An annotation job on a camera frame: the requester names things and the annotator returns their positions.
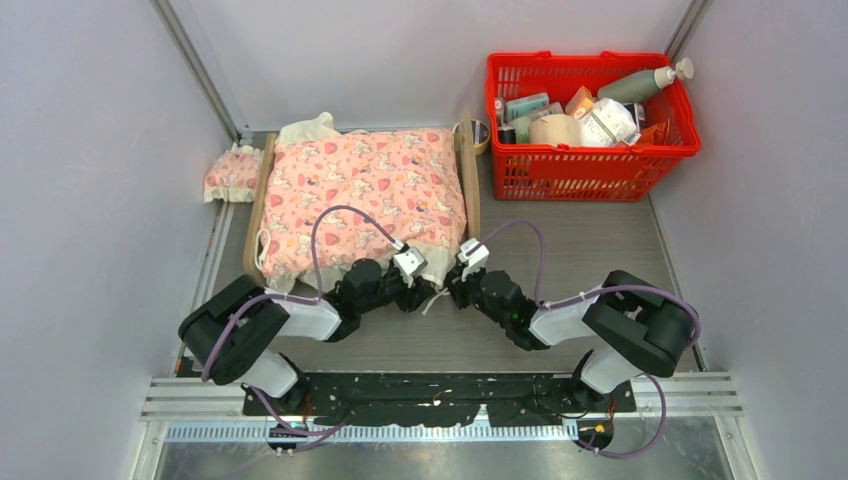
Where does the orange snack packet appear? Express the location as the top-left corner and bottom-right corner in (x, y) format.
(635, 119), (670, 147)

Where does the beige tape roll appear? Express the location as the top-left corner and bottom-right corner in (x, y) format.
(528, 114), (581, 147)

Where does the white round pouch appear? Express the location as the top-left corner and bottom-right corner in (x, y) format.
(578, 98), (641, 148)

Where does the green pump bottle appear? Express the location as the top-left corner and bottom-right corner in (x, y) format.
(597, 57), (695, 104)

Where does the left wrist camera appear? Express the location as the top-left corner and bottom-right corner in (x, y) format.
(392, 245), (428, 289)

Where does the red plastic basket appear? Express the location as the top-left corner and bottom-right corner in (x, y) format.
(485, 50), (702, 203)

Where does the orange small box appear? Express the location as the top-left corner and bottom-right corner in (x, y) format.
(564, 86), (594, 120)

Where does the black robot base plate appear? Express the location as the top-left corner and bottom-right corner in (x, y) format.
(268, 372), (636, 427)

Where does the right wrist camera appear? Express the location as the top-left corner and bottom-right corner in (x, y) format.
(457, 238), (490, 281)

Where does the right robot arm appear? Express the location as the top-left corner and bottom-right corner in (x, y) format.
(445, 267), (701, 411)

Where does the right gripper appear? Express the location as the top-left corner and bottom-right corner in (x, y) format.
(443, 259), (511, 328)

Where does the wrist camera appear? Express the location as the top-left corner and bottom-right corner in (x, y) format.
(392, 245), (428, 289)
(457, 238), (490, 281)

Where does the pink unicorn mattress cushion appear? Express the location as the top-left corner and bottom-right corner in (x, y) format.
(254, 111), (468, 318)

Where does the teal box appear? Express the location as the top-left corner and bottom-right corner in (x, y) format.
(504, 92), (549, 122)

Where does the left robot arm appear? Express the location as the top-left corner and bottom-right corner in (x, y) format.
(178, 251), (433, 414)

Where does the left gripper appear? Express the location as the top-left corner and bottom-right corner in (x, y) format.
(357, 255), (434, 315)

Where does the small pink ruffled pillow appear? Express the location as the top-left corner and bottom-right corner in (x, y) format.
(203, 143), (264, 203)

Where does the wooden pet bed frame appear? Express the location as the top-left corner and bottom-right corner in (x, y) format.
(243, 109), (483, 289)

